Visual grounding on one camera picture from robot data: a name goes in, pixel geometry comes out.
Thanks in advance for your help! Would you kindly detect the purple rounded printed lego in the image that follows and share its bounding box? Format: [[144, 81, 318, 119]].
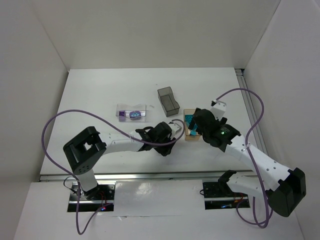
[[129, 111, 142, 121]]

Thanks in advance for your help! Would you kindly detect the purple lego brick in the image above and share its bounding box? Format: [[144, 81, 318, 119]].
[[118, 110, 127, 122]]

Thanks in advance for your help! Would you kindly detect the long teal lego brick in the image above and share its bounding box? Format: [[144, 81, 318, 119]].
[[184, 114, 193, 127]]

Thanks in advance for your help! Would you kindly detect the small teal lego brick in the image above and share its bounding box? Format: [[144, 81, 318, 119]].
[[188, 129, 199, 137]]

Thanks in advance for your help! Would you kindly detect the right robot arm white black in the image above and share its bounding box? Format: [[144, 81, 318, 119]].
[[191, 108, 307, 217]]

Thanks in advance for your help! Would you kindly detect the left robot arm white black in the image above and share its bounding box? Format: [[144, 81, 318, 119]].
[[63, 122, 182, 200]]

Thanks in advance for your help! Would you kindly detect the amber plastic container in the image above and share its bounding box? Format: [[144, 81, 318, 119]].
[[183, 109, 200, 141]]

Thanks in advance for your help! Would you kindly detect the dark grey plastic container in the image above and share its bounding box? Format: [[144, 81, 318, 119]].
[[157, 86, 180, 117]]

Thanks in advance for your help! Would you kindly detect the clear plastic container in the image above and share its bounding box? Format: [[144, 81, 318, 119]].
[[115, 103, 147, 123]]

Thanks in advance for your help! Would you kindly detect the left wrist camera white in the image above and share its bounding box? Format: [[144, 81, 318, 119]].
[[168, 122, 183, 136]]

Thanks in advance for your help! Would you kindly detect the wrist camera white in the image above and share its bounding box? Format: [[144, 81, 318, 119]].
[[210, 99, 227, 121], [168, 122, 183, 136]]

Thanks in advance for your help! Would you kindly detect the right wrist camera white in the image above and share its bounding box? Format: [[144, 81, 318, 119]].
[[210, 99, 227, 121]]

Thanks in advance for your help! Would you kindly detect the aluminium rail front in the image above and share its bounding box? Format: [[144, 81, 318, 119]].
[[39, 170, 256, 182]]

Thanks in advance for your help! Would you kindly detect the aluminium rail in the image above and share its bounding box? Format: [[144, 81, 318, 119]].
[[39, 170, 256, 182], [234, 68, 268, 154]]

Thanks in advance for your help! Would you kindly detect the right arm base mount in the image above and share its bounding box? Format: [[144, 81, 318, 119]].
[[199, 182, 250, 210]]

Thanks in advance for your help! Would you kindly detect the aluminium rail right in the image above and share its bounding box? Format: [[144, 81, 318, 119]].
[[234, 68, 268, 154]]

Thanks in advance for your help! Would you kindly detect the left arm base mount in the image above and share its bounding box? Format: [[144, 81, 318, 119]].
[[63, 177, 116, 213]]

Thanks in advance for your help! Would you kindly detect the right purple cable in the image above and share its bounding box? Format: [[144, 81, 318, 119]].
[[212, 87, 274, 229]]

